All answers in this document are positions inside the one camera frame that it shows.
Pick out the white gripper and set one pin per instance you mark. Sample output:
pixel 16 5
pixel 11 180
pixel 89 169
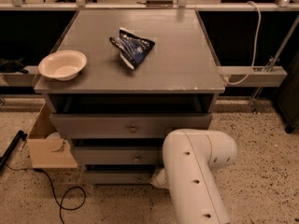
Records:
pixel 159 178

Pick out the grey bottom drawer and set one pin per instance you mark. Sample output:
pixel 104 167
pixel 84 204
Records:
pixel 116 178

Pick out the grey drawer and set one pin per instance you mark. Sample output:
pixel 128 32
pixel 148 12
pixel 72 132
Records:
pixel 118 155
pixel 85 126
pixel 116 178

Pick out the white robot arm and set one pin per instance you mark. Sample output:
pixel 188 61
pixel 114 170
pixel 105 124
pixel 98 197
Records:
pixel 190 156

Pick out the grey drawer cabinet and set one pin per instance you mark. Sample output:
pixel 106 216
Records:
pixel 179 76

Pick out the grey middle drawer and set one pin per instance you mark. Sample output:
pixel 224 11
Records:
pixel 118 155

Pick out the grey top drawer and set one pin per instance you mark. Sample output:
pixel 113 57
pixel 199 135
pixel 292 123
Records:
pixel 85 126

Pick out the cardboard box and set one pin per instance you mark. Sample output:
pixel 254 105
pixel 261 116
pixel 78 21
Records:
pixel 47 148

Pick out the blue chip bag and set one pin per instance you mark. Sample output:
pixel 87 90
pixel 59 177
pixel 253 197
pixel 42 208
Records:
pixel 133 49

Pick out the black pole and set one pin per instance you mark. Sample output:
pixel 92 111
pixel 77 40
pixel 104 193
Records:
pixel 20 136

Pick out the white bowl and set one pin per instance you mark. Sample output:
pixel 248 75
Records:
pixel 62 65

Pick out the dark cart at right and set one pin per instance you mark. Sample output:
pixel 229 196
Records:
pixel 288 96

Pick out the black cloth on rail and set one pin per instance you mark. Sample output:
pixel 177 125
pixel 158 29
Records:
pixel 12 66

